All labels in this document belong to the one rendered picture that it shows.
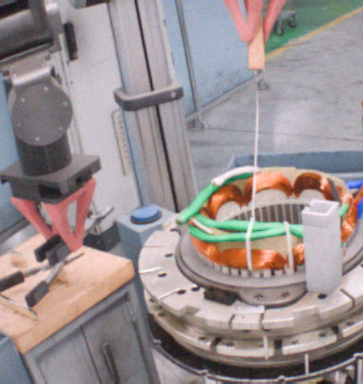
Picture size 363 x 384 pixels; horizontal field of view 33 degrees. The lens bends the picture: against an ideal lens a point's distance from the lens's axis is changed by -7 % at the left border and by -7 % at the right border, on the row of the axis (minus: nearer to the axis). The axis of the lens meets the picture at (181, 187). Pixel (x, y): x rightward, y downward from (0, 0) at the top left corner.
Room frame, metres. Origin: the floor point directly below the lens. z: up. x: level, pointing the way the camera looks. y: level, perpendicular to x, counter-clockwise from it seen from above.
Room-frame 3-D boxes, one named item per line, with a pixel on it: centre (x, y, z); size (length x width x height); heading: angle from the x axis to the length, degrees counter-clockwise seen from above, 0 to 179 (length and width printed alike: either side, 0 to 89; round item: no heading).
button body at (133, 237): (0.90, 0.06, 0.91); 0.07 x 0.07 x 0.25; 31
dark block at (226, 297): (0.54, -0.02, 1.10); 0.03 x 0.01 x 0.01; 46
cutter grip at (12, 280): (0.67, 0.23, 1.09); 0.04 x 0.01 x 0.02; 122
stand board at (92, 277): (0.71, 0.21, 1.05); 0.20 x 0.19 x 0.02; 137
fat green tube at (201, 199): (0.67, -0.03, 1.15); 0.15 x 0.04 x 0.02; 136
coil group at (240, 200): (0.70, -0.05, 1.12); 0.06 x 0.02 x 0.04; 136
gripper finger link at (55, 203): (0.63, 0.13, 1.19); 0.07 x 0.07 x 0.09; 54
